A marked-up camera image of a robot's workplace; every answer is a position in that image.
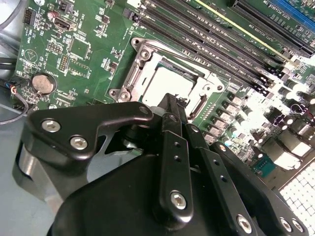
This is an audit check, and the silver topped CPU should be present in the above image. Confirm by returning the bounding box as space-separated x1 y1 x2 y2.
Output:
141 61 205 106

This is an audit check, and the metal socket cover frame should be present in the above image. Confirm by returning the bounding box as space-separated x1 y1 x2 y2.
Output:
123 53 215 116

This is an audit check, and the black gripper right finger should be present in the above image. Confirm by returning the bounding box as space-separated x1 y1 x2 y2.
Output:
176 96 310 236

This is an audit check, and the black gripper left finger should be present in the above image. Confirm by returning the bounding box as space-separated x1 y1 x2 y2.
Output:
26 93 194 225

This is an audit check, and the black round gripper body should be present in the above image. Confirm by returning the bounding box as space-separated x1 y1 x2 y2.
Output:
48 155 231 236

